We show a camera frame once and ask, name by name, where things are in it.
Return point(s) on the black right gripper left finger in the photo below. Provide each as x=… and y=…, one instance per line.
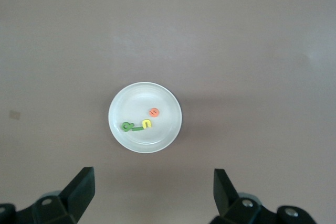
x=76, y=195

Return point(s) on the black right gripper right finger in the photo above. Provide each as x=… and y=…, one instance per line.
x=225, y=197

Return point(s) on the green foam letter p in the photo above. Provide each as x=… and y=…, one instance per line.
x=124, y=127

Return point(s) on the green foam letter l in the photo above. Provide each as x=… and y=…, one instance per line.
x=137, y=129

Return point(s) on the yellow foam letter u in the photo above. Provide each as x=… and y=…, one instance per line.
x=147, y=121

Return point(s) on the orange foam letter e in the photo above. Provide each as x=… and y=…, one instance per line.
x=153, y=114

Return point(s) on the brown tape square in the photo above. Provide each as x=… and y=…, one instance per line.
x=15, y=115

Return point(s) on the beige brown plate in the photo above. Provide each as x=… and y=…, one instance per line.
x=141, y=98

